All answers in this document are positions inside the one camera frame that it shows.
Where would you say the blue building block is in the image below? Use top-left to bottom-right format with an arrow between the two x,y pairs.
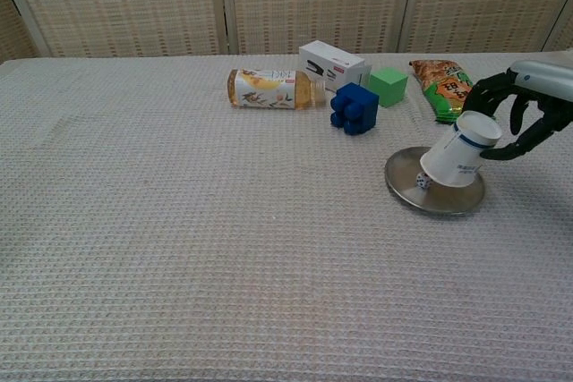
329,81 -> 381,137

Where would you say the steel round plate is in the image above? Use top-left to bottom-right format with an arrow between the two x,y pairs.
384,146 -> 488,219

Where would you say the green snack bag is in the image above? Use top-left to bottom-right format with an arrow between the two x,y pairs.
407,59 -> 497,126

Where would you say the white stapler box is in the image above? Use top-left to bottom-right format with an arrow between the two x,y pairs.
298,40 -> 373,93

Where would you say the tea bottle with yellow label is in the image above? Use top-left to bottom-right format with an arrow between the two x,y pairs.
227,68 -> 329,111

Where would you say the white paper cup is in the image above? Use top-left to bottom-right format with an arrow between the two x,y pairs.
420,110 -> 504,189

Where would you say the beige waffle tablecloth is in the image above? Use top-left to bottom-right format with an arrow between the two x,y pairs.
0,48 -> 573,382

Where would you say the green cube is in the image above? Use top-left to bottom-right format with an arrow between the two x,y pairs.
367,66 -> 409,109

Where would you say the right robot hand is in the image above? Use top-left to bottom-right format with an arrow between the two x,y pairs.
464,59 -> 573,162

